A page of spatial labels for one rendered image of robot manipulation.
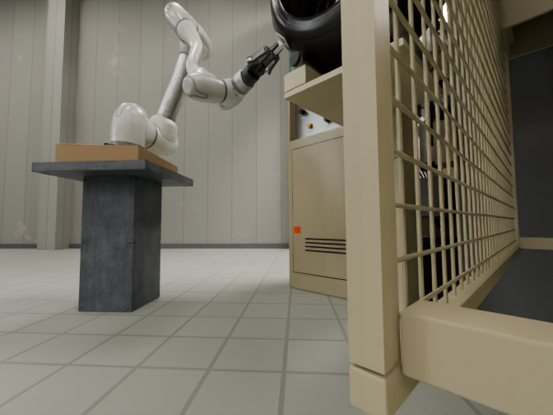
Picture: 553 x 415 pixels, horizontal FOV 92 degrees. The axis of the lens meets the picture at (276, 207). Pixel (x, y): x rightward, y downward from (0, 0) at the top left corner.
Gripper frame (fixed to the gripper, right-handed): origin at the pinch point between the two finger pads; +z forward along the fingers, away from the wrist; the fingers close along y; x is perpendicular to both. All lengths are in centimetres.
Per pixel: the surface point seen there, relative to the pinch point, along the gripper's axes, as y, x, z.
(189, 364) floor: -34, 104, -29
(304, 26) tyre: -11.6, 15.6, 17.9
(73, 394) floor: -59, 102, -36
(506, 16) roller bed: 19, 30, 59
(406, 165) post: 30, 55, 21
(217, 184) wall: 169, -73, -296
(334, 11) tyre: -11.7, 19.5, 27.5
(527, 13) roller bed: 19, 33, 62
